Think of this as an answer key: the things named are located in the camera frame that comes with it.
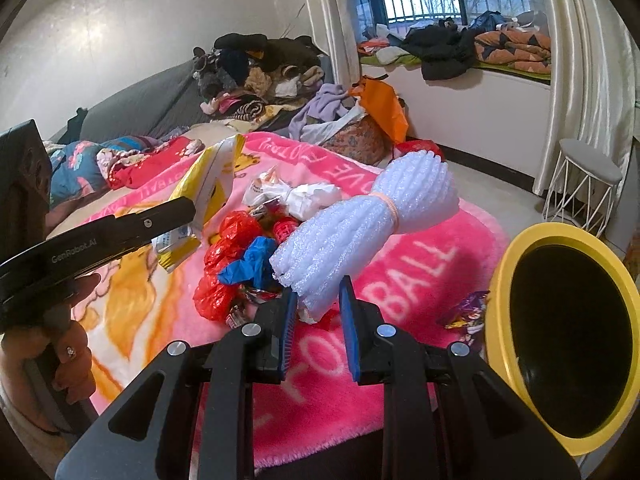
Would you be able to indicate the pink printed blanket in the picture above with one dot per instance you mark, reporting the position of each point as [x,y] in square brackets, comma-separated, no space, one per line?
[400,280]

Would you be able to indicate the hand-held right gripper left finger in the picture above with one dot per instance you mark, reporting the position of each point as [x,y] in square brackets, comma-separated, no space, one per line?
[289,332]

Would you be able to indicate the yellow bin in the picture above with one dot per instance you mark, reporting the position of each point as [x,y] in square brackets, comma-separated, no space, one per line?
[500,280]

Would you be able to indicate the cream curtain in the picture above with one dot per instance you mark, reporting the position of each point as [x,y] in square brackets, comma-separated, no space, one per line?
[575,60]
[325,20]

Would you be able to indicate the red can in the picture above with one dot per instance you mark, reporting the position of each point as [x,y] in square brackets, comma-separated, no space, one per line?
[285,227]

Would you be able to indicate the white crumpled plastic bag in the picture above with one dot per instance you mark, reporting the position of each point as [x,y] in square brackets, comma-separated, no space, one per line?
[310,200]

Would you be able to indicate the red plastic bag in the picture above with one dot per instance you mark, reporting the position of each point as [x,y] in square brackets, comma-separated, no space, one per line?
[235,227]

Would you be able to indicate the small clothes heap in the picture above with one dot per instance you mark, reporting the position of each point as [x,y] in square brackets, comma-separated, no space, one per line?
[385,50]

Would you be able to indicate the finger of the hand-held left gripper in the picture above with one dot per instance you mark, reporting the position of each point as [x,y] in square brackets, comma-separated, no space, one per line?
[150,222]
[137,252]

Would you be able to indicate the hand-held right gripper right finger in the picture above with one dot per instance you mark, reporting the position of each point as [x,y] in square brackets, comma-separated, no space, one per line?
[350,332]

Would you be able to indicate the shiny red bag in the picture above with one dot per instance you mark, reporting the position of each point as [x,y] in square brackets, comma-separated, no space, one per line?
[420,149]

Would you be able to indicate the person's left hand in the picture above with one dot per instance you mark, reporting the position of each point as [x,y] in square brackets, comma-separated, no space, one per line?
[75,360]

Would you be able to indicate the white foam net bundle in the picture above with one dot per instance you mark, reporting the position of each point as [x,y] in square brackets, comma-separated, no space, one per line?
[350,225]

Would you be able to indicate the red printed cloth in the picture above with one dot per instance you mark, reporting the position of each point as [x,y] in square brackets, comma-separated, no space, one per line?
[150,165]

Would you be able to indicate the yellow snack bag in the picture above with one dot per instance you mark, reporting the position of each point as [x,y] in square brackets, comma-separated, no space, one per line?
[210,175]

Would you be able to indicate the black jacket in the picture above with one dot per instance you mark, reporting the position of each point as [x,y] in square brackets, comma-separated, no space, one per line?
[440,50]

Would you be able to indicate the large pile of clothes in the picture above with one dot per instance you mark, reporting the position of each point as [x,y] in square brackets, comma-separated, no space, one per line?
[260,60]

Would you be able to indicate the large purple candy wrapper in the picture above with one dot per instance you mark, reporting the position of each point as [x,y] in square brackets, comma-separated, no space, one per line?
[467,310]

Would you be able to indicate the purple cloth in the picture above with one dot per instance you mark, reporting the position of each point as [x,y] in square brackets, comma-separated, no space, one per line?
[325,102]

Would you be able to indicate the blue plastic bag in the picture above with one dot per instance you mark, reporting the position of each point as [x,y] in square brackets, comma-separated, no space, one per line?
[250,260]

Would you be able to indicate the orange patterned quilt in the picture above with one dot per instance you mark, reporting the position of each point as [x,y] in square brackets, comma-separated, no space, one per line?
[515,50]

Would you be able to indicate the blue floral quilt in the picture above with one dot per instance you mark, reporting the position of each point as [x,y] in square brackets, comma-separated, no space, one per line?
[75,165]

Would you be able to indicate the grey sofa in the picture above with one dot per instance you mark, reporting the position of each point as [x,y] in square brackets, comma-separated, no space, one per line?
[140,105]

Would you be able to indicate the orange bag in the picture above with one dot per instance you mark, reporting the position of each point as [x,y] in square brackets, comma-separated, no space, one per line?
[385,105]

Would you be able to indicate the person's left forearm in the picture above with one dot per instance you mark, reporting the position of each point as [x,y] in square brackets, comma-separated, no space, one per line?
[30,440]

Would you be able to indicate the floral fabric bag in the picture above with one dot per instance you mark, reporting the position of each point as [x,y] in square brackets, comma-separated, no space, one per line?
[355,140]

